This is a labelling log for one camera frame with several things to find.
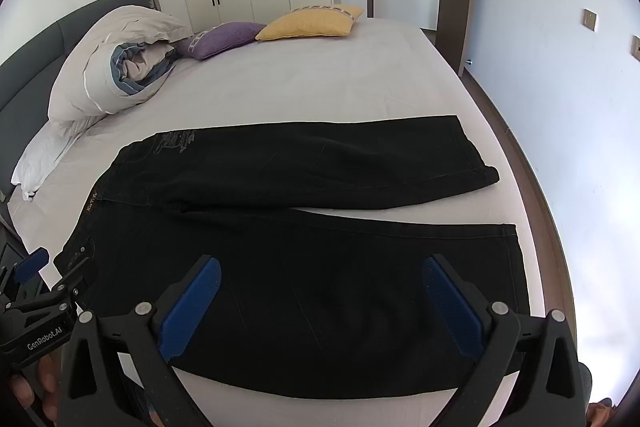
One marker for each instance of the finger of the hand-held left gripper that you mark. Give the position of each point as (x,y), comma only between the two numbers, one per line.
(27,268)
(75,278)

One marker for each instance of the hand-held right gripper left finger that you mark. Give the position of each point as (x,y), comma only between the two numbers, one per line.
(190,313)

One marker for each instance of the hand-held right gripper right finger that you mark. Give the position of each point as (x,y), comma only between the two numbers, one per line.
(454,313)

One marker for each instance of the black pants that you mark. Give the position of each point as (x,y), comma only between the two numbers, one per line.
(300,267)

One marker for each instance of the person's left hand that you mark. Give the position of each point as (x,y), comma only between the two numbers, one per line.
(24,391)

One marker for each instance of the white pillow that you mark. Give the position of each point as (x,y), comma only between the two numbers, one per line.
(45,152)

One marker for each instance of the grey padded headboard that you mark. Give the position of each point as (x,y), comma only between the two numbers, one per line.
(30,57)

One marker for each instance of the folded white duvet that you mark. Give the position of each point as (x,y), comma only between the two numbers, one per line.
(90,57)

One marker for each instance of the bed with white sheet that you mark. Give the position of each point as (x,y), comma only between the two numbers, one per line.
(325,77)

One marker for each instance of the purple cushion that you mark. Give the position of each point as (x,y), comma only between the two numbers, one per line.
(225,38)

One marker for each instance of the yellow cushion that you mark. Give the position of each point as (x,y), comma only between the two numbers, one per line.
(310,26)

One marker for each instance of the beige wall switch plate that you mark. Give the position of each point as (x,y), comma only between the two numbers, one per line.
(636,49)
(589,20)

